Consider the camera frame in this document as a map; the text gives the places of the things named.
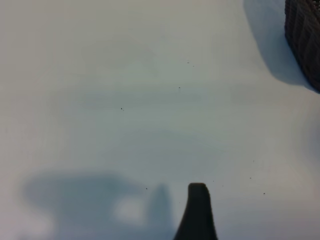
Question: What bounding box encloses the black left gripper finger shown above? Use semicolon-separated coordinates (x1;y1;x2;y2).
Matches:
173;182;220;240

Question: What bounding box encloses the dark brown wicker basket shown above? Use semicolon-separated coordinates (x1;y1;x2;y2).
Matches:
284;0;320;93

